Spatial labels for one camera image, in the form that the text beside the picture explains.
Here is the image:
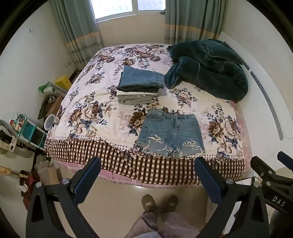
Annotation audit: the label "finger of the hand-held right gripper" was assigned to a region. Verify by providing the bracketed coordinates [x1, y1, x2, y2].
[250, 156, 279, 182]
[277, 151, 293, 171]

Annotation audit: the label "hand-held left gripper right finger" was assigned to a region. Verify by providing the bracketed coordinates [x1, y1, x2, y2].
[194, 157, 271, 238]

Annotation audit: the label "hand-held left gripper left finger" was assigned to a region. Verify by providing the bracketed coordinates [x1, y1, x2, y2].
[26, 157, 101, 238]

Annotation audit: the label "frayed denim shorts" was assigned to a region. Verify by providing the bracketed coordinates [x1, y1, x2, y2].
[135, 109, 206, 159]

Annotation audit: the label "folded beige pants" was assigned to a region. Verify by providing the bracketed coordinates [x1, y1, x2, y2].
[116, 90, 159, 106]

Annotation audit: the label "cardboard box on floor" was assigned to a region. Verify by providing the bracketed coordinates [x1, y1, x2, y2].
[37, 160, 60, 186]

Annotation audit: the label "person's right shoe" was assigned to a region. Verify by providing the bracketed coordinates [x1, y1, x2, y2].
[161, 194, 179, 214]

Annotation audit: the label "person's shoe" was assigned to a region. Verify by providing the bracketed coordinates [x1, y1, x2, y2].
[141, 194, 158, 214]
[161, 194, 179, 214]

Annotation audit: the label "red cloth pile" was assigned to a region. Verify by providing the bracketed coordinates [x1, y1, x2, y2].
[20, 170, 44, 204]

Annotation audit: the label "person's left shoe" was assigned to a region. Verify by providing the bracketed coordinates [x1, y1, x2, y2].
[141, 194, 158, 214]

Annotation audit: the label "bed with floral sheet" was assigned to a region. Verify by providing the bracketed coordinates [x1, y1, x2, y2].
[44, 43, 252, 188]

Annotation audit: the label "round plastic basin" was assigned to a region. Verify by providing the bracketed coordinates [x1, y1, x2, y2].
[43, 114, 56, 131]

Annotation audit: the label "person's left leg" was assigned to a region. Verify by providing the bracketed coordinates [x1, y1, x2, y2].
[125, 212, 161, 238]

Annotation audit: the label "teal toy shelf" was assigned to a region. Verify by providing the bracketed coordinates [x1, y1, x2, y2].
[14, 113, 47, 151]

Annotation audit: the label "wooden nightstand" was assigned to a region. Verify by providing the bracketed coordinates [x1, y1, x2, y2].
[38, 95, 64, 122]

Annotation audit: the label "white curved headboard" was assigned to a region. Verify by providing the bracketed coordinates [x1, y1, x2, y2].
[217, 31, 285, 142]

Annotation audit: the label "green plastic bag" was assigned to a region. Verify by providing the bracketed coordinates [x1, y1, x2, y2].
[38, 82, 62, 95]

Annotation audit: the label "yellow box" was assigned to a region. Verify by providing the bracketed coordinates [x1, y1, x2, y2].
[54, 75, 72, 91]

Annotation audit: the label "dark green fleece blanket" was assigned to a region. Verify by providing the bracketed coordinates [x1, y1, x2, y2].
[164, 39, 249, 102]

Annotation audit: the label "folded blue jeans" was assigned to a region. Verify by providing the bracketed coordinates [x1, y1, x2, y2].
[117, 66, 165, 93]

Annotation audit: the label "green striped curtain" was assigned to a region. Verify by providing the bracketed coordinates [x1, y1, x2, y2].
[49, 0, 104, 70]
[164, 0, 226, 45]

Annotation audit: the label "window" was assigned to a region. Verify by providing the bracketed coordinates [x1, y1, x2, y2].
[93, 0, 166, 23]

